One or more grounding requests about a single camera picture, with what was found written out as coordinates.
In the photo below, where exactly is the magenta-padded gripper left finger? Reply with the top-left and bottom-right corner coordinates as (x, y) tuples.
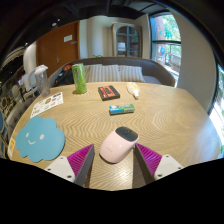
(44, 143), (96, 188)

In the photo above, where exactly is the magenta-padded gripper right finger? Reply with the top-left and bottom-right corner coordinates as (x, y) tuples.
(133, 143), (184, 185)

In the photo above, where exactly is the pink computer mouse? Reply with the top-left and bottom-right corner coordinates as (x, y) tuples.
(99, 126), (140, 164)

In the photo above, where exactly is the blue cloud-shaped mouse pad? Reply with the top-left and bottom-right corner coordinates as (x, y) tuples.
(14, 115), (66, 163)

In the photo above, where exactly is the white sticker sheet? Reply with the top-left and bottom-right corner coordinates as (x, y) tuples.
(29, 91), (64, 119)

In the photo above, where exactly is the small green blue pack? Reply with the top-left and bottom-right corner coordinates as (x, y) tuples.
(108, 103), (136, 116)

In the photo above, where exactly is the side window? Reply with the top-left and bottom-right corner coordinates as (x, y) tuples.
(209, 63), (224, 158)

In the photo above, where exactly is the white squeeze tube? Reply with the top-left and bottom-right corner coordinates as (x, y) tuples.
(125, 81), (141, 100)

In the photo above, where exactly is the group of dining chairs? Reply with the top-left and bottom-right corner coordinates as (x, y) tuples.
(0, 66), (37, 158)

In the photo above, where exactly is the clear plastic shaker bottle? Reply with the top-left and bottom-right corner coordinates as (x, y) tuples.
(34, 64), (51, 98)

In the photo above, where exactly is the black and red box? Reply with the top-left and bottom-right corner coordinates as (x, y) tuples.
(97, 84), (121, 102)

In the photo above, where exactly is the black bag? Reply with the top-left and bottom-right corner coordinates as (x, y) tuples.
(54, 64), (75, 87)

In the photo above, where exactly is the green drink can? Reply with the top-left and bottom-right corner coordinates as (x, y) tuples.
(71, 63), (88, 95)

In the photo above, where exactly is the brown curved sofa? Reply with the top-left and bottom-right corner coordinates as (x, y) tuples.
(48, 56), (177, 88)

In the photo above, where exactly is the striped cushion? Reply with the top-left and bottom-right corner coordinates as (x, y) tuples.
(118, 65), (146, 83)
(83, 63), (104, 83)
(101, 64), (122, 83)

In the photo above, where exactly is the brown wooden door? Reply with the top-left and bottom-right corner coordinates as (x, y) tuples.
(35, 21), (81, 78)

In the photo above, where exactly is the large dark-framed window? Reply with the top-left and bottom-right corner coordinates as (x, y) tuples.
(149, 12), (183, 78)

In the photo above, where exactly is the glass-door cabinet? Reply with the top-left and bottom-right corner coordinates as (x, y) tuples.
(111, 22), (143, 58)

